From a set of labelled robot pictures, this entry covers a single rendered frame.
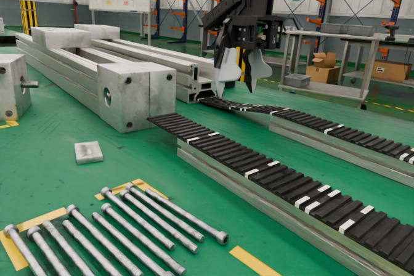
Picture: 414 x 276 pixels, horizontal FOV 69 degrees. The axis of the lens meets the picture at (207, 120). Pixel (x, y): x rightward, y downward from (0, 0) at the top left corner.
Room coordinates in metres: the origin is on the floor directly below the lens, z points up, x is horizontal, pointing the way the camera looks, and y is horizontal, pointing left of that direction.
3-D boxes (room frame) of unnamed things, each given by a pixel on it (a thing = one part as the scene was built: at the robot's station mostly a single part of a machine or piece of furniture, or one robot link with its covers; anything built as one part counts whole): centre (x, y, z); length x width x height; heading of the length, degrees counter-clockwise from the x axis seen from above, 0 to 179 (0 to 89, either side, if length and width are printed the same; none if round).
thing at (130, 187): (0.24, 0.04, 0.78); 0.11 x 0.01 x 0.01; 49
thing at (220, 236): (0.24, 0.02, 0.78); 0.11 x 0.01 x 0.01; 49
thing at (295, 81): (3.49, -1.29, 0.50); 1.03 x 0.55 x 1.01; 59
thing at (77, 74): (0.84, 0.41, 0.82); 0.80 x 0.10 x 0.09; 40
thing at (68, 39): (0.84, 0.41, 0.87); 0.16 x 0.11 x 0.07; 40
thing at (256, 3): (0.57, -0.07, 0.97); 0.09 x 0.08 x 0.12; 40
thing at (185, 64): (0.97, 0.26, 0.82); 0.80 x 0.10 x 0.09; 40
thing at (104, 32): (1.16, 0.43, 0.87); 0.16 x 0.11 x 0.07; 40
